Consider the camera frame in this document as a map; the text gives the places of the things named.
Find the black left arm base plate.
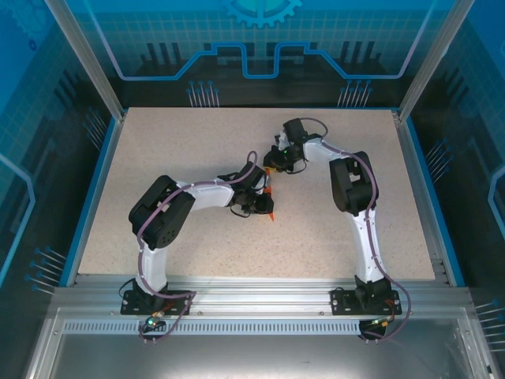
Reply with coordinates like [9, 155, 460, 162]
[120, 290, 194, 317]

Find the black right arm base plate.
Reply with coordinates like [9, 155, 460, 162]
[330, 287, 403, 317]

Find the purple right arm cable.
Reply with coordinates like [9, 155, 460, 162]
[301, 117, 413, 344]

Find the grey metal tray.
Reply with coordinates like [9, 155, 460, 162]
[23, 307, 505, 379]

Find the slotted metal cable duct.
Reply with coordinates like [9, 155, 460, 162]
[62, 320, 439, 336]

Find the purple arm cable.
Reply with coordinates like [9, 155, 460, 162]
[301, 117, 413, 344]
[136, 150, 260, 345]

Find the aluminium frame post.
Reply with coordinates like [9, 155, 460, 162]
[396, 0, 478, 122]
[43, 0, 128, 122]

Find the cable connector with LED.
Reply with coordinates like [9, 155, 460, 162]
[368, 315, 397, 331]
[144, 310, 169, 331]

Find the aluminium frame rail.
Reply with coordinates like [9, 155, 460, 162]
[53, 275, 474, 317]

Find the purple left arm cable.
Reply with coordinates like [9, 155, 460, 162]
[136, 150, 260, 345]

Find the aluminium side rail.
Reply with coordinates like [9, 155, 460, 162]
[391, 110, 451, 286]

